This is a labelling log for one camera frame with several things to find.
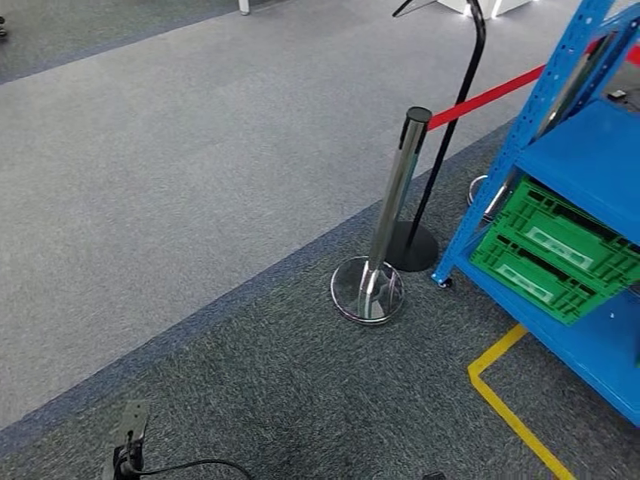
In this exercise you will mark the blue metal shelf rack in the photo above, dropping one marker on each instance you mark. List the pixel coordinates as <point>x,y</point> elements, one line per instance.
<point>590,152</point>

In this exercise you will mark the black slanted pole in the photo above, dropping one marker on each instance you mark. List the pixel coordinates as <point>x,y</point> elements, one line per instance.
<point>455,112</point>

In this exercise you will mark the green plastic crate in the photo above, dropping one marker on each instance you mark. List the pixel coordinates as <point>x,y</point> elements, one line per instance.
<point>575,232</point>
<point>530,278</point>

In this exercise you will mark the yellow tape outline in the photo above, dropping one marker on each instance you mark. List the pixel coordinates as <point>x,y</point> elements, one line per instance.
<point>500,404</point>

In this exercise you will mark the chrome base post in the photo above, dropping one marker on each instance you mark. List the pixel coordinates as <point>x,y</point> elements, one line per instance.
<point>395,192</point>

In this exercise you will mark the black barrier post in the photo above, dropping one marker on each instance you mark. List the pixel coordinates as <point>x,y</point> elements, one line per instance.
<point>575,86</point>

